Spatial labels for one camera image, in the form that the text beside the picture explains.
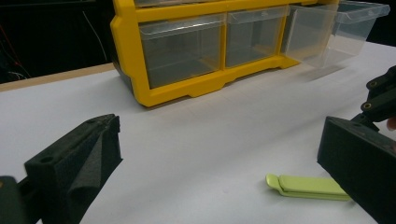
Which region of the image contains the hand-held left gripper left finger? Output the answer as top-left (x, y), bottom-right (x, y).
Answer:
top-left (23, 113), bottom-right (123, 224)

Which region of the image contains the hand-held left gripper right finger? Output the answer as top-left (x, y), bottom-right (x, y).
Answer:
top-left (317, 116), bottom-right (396, 224)

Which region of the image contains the green plastic clip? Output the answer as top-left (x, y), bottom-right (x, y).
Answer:
top-left (265, 173), bottom-right (353, 202)

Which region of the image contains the clear plastic drawer bin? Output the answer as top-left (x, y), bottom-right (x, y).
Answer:
top-left (281, 0), bottom-right (391, 69)

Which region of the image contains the yellow black drawer organizer cabinet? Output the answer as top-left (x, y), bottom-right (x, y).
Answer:
top-left (110, 0), bottom-right (341, 108)

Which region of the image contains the white table cover sheet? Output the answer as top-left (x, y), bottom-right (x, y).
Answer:
top-left (0, 41), bottom-right (396, 224)

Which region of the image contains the set of clear drawers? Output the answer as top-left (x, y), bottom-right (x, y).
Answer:
top-left (134, 0), bottom-right (290, 90)

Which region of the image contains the thin red cable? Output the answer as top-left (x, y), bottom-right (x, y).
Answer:
top-left (0, 23), bottom-right (32, 78)

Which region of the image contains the thin white cable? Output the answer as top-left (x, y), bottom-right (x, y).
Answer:
top-left (81, 10), bottom-right (108, 63)

